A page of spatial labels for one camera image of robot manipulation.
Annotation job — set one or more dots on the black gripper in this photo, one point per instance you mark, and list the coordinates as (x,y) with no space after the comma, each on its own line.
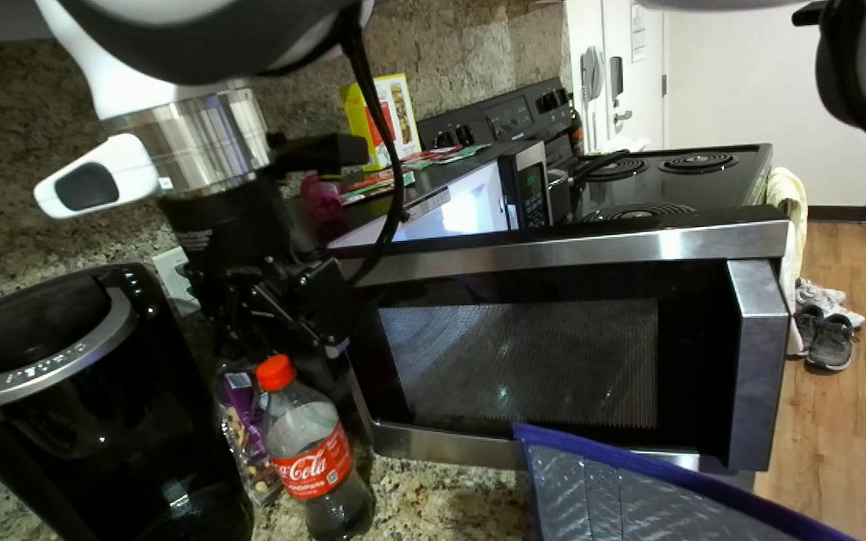
(224,226)

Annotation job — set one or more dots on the black electric stove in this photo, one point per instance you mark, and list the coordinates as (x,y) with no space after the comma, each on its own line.
(674,183)

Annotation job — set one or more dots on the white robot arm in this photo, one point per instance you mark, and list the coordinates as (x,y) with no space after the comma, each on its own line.
(113,79)

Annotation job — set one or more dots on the grey sandal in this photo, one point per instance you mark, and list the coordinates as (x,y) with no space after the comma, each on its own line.
(831,345)

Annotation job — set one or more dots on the black stainless microwave oven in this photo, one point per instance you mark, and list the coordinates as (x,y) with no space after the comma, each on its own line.
(555,349)

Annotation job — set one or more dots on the purple snack packet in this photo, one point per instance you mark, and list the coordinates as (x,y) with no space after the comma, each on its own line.
(242,431)

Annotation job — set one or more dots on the Coca-Cola plastic bottle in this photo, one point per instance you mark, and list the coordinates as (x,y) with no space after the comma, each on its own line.
(315,461)

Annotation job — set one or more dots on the small purple object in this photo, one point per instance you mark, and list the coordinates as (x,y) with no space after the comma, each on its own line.
(327,206)

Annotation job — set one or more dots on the white shoe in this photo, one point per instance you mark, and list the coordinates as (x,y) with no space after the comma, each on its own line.
(819,299)

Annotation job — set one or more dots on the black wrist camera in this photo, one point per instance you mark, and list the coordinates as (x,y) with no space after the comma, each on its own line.
(318,152)

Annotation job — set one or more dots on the pale yellow towel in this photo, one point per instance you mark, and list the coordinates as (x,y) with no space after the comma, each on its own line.
(788,216)

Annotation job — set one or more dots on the black coffee maker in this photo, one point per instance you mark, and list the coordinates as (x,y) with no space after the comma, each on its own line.
(82,400)

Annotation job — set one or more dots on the white refrigerator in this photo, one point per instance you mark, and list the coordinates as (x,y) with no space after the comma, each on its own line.
(610,69)

